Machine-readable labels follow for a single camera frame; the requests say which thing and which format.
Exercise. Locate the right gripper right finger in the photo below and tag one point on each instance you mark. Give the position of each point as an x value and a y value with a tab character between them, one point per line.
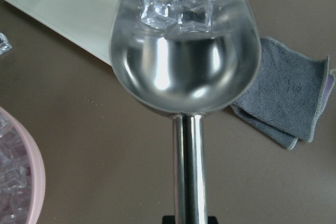
212	220

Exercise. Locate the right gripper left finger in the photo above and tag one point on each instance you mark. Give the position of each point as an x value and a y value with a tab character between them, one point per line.
168	220

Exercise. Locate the steel ice scoop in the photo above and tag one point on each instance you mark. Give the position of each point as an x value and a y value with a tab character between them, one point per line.
185	59

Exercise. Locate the pink bowl of ice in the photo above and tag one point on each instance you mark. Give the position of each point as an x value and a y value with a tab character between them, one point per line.
23	180

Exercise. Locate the spilled ice cube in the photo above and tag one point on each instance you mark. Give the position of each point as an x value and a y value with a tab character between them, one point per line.
5	46

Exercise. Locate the grey folded cloth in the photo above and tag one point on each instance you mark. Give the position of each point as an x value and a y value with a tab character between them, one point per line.
288	95

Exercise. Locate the cream serving tray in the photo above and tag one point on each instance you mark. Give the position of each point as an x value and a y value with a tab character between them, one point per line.
87	23

